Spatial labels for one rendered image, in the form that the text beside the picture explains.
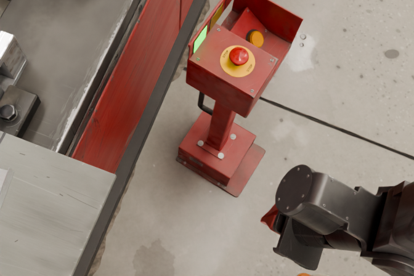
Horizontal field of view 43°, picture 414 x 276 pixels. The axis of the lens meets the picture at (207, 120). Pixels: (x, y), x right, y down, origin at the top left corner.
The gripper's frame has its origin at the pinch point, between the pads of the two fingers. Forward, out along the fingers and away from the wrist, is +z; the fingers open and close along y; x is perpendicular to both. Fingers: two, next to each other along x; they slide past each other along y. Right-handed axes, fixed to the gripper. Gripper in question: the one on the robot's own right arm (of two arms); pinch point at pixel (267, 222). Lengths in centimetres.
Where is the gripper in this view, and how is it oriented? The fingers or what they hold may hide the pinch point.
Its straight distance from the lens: 76.0
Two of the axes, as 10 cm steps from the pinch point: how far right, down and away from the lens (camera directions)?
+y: -3.7, 8.6, -3.5
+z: -4.8, 1.4, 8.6
